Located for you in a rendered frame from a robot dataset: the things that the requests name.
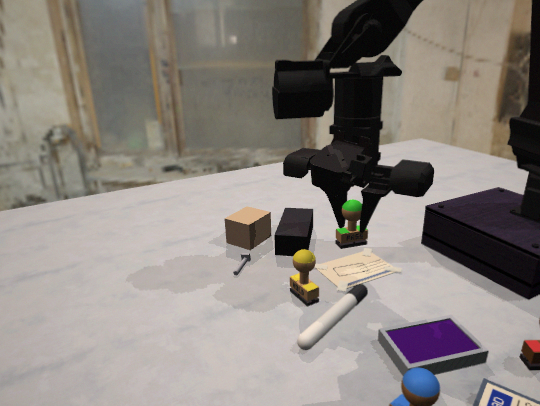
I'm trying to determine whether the cream paper card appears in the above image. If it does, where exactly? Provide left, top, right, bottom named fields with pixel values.
left=314, top=248, right=402, bottom=292

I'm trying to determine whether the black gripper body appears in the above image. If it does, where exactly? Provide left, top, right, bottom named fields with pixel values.
left=283, top=115, right=434, bottom=197

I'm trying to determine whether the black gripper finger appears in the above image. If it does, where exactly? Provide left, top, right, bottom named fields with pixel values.
left=360, top=185, right=392, bottom=233
left=319, top=187, right=348, bottom=228

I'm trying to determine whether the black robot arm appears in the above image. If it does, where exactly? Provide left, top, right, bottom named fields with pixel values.
left=272, top=0, right=540, bottom=223

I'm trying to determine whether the cream long rounded cylinder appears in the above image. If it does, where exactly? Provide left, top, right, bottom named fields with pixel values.
left=297, top=284, right=368, bottom=350

